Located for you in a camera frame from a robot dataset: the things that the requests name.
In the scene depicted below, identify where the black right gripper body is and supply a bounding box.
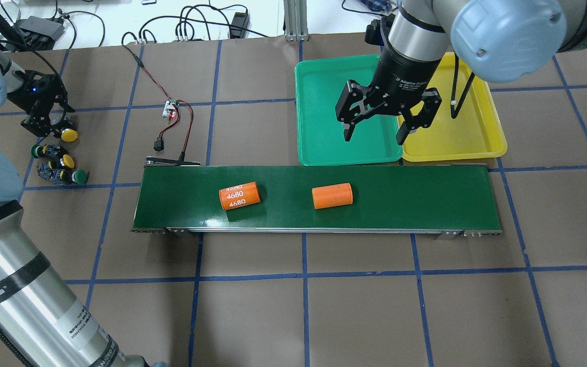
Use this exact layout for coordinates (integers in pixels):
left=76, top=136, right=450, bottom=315
left=335, top=49, right=442, bottom=123

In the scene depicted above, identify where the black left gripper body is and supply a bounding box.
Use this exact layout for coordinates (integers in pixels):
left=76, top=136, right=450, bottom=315
left=20, top=71, right=75, bottom=137

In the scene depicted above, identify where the green push button switch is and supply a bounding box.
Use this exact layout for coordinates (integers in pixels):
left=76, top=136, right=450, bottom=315
left=31, top=144, right=68, bottom=161

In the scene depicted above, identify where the plain orange cylinder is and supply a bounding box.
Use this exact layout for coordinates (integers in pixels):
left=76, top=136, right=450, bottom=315
left=311, top=182, right=354, bottom=209

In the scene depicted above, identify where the orange cylinder marked 4680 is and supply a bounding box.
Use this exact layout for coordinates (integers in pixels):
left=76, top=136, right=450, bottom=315
left=219, top=181, right=261, bottom=211

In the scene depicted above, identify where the yellow push button switch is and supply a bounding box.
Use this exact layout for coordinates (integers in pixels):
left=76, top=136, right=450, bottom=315
left=51, top=118, right=79, bottom=142

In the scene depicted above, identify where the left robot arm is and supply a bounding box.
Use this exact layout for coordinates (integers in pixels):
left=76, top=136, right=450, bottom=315
left=0, top=40, right=147, bottom=366

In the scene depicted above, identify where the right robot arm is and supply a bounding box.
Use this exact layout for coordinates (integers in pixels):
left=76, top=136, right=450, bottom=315
left=335, top=1, right=587, bottom=145

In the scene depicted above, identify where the green plastic tray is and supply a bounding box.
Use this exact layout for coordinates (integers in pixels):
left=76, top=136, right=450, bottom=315
left=295, top=54, right=404, bottom=167

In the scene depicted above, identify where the black power strip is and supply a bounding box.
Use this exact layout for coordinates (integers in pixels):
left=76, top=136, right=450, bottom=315
left=13, top=16, right=65, bottom=51

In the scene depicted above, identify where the yellow plastic tray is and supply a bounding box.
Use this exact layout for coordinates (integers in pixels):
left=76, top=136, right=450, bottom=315
left=394, top=51, right=508, bottom=163

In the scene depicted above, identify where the small motor controller board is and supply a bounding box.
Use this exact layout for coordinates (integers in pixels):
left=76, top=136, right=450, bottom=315
left=162, top=98, right=179, bottom=119

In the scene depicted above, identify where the black power adapter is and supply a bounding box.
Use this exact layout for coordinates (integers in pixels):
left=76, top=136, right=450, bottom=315
left=229, top=11, right=250, bottom=39

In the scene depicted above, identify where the green conveyor belt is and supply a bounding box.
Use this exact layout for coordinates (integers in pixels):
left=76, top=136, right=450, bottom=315
left=132, top=165, right=502, bottom=237

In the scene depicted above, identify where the aluminium frame post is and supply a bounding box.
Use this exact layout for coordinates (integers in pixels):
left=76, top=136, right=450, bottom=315
left=283, top=0, right=309, bottom=42

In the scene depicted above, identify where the black inline cable switch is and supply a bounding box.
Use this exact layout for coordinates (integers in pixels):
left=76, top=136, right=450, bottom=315
left=153, top=136, right=165, bottom=152

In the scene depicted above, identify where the red black power cable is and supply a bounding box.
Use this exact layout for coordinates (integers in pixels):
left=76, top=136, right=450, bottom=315
left=121, top=45, right=194, bottom=165

